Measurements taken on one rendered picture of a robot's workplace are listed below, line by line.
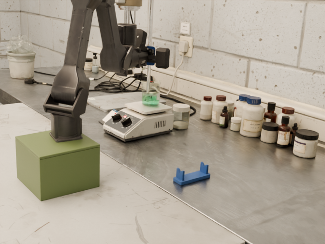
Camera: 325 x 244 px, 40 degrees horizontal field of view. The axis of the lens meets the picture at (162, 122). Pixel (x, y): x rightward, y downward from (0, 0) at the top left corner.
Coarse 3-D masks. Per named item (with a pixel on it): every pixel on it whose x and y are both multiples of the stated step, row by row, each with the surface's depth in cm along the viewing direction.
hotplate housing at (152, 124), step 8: (128, 112) 148; (136, 112) 147; (160, 112) 148; (168, 112) 149; (144, 120) 142; (152, 120) 144; (160, 120) 146; (168, 120) 148; (104, 128) 147; (112, 128) 144; (136, 128) 140; (144, 128) 142; (152, 128) 145; (160, 128) 147; (168, 128) 149; (120, 136) 140; (128, 136) 139; (136, 136) 141; (144, 136) 144
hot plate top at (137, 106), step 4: (128, 104) 150; (132, 104) 150; (136, 104) 150; (140, 104) 151; (160, 104) 152; (132, 108) 146; (136, 108) 145; (140, 108) 145; (144, 108) 146; (148, 108) 146; (152, 108) 146; (156, 108) 146; (160, 108) 147; (164, 108) 147; (168, 108) 148; (140, 112) 143; (144, 112) 142; (148, 112) 142; (152, 112) 144; (156, 112) 145
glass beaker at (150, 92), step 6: (144, 84) 146; (150, 84) 145; (156, 84) 145; (144, 90) 146; (150, 90) 145; (156, 90) 146; (144, 96) 147; (150, 96) 146; (156, 96) 147; (144, 102) 147; (150, 102) 147; (156, 102) 147
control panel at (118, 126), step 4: (120, 112) 149; (124, 112) 148; (128, 116) 145; (132, 116) 145; (108, 120) 148; (112, 120) 147; (120, 120) 145; (132, 120) 143; (136, 120) 142; (108, 124) 146; (112, 124) 145; (116, 124) 144; (120, 124) 143; (132, 124) 141; (116, 128) 142; (120, 128) 142; (124, 128) 141; (128, 128) 140; (124, 132) 139
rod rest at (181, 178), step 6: (204, 168) 117; (180, 174) 112; (186, 174) 116; (192, 174) 116; (198, 174) 116; (204, 174) 116; (174, 180) 113; (180, 180) 112; (186, 180) 112; (192, 180) 113; (198, 180) 114
